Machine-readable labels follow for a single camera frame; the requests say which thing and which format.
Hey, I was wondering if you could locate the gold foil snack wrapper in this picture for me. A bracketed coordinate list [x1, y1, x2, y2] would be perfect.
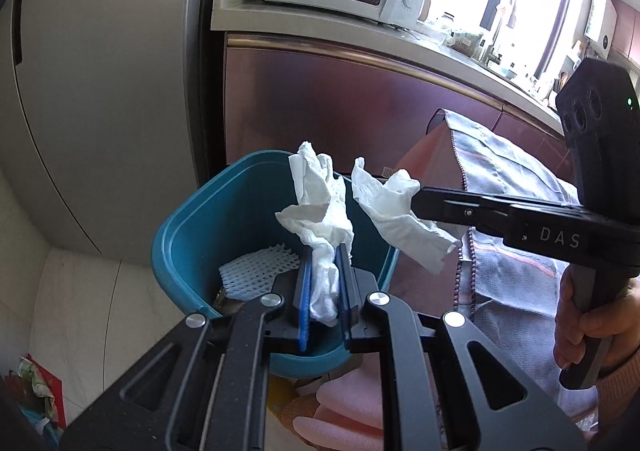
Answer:
[215, 293, 246, 317]

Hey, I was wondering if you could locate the white foam fruit net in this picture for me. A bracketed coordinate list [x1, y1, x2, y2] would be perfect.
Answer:
[218, 242, 301, 301]

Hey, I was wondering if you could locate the teal plastic bin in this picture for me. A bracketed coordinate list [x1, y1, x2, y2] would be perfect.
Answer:
[151, 150, 401, 379]

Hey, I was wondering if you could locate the person's right forearm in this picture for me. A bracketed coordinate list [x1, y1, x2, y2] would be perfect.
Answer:
[592, 346, 640, 413]

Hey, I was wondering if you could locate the dark food jar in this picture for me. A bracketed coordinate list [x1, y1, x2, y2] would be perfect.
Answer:
[452, 31, 483, 55]

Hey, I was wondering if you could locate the grey refrigerator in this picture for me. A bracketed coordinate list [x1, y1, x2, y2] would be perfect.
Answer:
[0, 0, 226, 262]

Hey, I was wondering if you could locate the pink padded cloth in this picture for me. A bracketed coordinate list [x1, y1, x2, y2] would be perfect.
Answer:
[292, 356, 451, 451]

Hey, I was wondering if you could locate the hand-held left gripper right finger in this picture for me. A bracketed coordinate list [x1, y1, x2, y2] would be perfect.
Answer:
[335, 243, 586, 451]

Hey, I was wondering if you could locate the blue-grey checked cloth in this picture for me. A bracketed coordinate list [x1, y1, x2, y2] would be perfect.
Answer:
[425, 107, 601, 419]

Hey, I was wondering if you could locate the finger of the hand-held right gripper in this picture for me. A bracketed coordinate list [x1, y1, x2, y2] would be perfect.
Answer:
[411, 194, 511, 234]
[422, 186, 583, 213]

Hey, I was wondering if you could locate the purple kitchen cabinet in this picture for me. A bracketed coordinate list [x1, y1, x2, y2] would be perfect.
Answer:
[222, 31, 571, 182]

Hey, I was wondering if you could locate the person's right hand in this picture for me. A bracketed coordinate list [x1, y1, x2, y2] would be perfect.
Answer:
[554, 271, 640, 377]

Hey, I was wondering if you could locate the light stone kitchen counter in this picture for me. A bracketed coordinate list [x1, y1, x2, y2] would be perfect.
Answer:
[210, 0, 566, 134]

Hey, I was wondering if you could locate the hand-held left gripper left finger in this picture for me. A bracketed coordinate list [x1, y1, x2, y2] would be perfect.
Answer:
[60, 246, 316, 451]

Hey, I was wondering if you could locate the white wall water heater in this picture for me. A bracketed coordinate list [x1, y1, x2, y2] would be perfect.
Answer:
[582, 0, 618, 59]

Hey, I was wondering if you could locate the red plastic bag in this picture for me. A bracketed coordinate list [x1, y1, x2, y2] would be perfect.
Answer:
[15, 355, 67, 432]

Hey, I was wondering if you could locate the white tissue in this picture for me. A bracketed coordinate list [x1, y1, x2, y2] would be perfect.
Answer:
[350, 157, 463, 274]
[275, 141, 355, 327]

